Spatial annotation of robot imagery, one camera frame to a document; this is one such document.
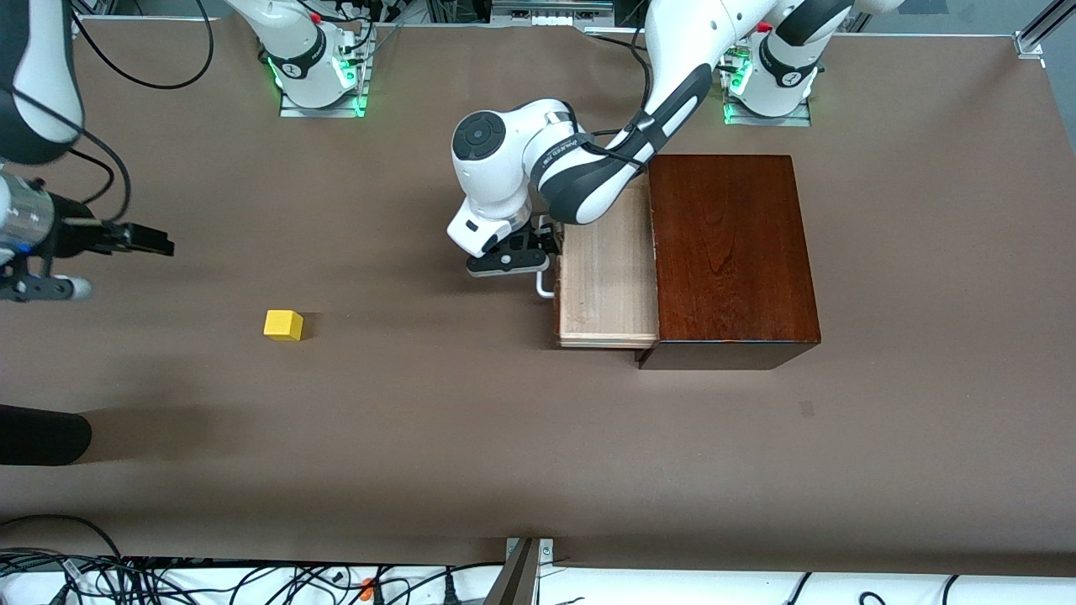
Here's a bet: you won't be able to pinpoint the dark brown wooden board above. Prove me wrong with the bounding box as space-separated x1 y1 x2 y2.
535 179 662 350

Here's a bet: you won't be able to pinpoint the yellow wooden block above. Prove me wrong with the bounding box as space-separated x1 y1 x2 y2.
263 309 304 342

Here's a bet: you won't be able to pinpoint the dark brown wooden cabinet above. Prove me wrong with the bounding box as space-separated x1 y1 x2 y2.
636 154 823 371

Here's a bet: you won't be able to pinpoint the black cylindrical object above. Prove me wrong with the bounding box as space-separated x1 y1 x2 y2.
0 404 92 466

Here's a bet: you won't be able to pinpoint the grey box with white connectors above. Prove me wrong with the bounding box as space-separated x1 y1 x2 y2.
491 0 616 28

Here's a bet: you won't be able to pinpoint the aluminium arm base plate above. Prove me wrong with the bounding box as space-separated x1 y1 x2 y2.
279 34 369 119
724 46 813 128

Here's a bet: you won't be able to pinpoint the tangled black cables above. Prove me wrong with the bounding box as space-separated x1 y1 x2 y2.
0 546 505 605

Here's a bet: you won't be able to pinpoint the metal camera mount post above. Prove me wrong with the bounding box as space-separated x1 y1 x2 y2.
486 536 556 605

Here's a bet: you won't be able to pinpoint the aluminium frame profile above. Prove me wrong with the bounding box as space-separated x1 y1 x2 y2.
1013 0 1076 60

